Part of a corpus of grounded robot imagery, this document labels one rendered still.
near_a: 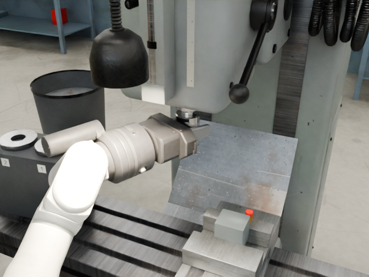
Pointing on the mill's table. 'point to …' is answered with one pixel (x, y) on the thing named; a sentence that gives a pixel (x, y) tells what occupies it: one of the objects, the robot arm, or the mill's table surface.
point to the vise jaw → (222, 256)
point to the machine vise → (186, 270)
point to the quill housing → (203, 51)
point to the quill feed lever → (266, 18)
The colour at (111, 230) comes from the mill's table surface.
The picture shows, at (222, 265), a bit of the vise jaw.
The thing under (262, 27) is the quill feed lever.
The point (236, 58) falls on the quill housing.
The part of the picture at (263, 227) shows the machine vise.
